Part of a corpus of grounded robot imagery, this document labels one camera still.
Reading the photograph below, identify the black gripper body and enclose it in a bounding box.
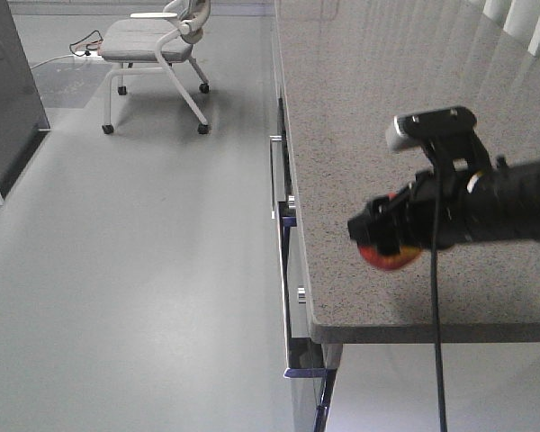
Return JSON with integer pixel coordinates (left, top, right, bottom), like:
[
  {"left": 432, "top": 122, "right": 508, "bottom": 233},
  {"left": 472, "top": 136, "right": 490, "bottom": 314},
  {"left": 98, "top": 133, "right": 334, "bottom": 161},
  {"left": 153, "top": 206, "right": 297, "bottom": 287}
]
[{"left": 404, "top": 170, "right": 473, "bottom": 250}]

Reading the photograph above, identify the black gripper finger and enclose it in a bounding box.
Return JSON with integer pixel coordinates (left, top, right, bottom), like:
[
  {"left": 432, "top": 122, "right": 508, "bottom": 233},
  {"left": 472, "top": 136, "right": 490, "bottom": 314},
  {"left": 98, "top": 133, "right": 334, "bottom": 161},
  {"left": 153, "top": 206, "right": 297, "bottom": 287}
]
[
  {"left": 347, "top": 214, "right": 401, "bottom": 257},
  {"left": 364, "top": 188, "right": 416, "bottom": 221}
]

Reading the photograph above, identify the red yellow apple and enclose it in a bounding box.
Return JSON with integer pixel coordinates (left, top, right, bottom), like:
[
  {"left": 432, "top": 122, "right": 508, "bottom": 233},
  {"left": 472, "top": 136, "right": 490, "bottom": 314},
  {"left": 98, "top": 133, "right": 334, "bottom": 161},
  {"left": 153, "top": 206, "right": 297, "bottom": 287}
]
[{"left": 358, "top": 246, "right": 422, "bottom": 271}]

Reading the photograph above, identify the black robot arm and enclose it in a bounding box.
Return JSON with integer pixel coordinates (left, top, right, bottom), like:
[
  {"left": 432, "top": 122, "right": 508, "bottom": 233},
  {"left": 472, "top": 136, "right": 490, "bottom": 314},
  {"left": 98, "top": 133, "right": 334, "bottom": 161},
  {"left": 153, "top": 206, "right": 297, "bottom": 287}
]
[{"left": 360, "top": 161, "right": 540, "bottom": 255}]

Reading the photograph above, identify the grey stone kitchen counter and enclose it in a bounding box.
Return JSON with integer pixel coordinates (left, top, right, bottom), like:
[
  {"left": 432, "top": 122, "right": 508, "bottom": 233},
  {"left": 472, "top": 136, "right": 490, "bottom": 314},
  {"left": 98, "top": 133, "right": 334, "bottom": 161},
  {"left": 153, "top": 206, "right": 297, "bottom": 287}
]
[{"left": 268, "top": 0, "right": 540, "bottom": 432}]

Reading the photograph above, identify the grey office chair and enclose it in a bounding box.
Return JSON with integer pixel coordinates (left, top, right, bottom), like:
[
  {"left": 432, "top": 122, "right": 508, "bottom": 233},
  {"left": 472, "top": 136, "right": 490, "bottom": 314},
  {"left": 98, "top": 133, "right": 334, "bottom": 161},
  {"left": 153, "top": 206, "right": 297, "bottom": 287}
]
[{"left": 99, "top": 1, "right": 211, "bottom": 134}]

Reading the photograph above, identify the dark grey cabinet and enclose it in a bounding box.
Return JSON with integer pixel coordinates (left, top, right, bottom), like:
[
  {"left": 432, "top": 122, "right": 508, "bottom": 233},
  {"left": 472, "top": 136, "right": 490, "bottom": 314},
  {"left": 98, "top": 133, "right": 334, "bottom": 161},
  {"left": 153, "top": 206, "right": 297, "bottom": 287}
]
[{"left": 0, "top": 1, "right": 50, "bottom": 198}]

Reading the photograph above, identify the black camera cable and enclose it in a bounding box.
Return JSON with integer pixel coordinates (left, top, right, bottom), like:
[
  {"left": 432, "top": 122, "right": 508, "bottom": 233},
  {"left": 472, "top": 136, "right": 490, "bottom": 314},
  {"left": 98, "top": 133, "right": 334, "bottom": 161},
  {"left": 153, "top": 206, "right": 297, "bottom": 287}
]
[{"left": 429, "top": 134, "right": 449, "bottom": 432}]

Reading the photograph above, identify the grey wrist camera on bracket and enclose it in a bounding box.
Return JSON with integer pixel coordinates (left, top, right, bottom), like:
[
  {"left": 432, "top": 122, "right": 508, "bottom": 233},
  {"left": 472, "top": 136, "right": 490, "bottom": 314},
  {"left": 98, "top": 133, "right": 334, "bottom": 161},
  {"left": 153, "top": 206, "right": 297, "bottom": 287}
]
[{"left": 385, "top": 106, "right": 492, "bottom": 176}]

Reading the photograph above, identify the white power strip with cables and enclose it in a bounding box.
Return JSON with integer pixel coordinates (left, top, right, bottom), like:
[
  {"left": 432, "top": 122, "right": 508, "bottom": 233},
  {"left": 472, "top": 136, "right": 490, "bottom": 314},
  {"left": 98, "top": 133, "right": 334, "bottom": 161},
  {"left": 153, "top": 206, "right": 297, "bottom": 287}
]
[{"left": 30, "top": 30, "right": 104, "bottom": 70}]

